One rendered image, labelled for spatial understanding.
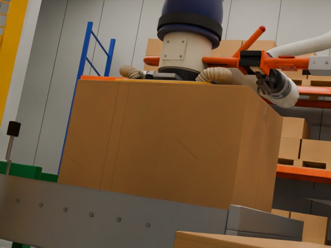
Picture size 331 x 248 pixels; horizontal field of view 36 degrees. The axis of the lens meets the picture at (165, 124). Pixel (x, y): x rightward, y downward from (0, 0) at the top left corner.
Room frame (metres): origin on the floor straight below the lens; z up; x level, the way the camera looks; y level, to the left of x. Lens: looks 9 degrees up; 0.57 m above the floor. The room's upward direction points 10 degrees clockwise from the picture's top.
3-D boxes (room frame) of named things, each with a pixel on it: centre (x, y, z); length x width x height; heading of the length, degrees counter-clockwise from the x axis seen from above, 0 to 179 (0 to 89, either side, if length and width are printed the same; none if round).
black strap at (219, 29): (1.70, -0.03, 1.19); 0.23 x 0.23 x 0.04
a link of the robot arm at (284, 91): (1.78, -0.37, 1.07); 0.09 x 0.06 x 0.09; 61
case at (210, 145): (1.70, -0.04, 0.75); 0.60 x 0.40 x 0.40; 62
